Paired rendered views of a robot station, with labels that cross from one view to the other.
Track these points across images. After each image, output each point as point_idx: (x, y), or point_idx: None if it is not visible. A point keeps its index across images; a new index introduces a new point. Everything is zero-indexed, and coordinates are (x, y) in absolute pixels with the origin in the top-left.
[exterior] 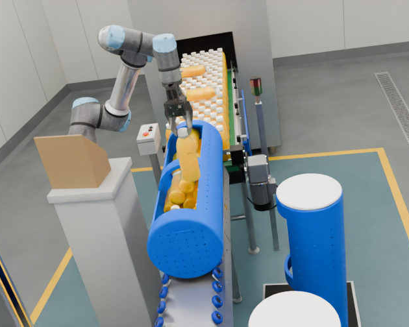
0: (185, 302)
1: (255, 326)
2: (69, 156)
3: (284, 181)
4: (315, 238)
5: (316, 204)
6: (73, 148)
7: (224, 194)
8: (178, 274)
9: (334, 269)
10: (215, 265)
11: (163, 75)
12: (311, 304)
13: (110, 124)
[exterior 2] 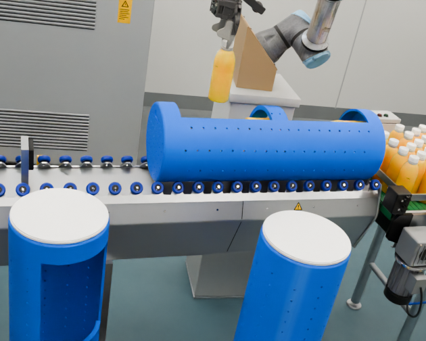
0: (122, 178)
1: (58, 191)
2: (240, 42)
3: (319, 216)
4: (254, 275)
5: (274, 239)
6: (243, 37)
7: (320, 204)
8: (148, 162)
9: (255, 338)
10: (157, 178)
11: None
12: (86, 224)
13: (298, 49)
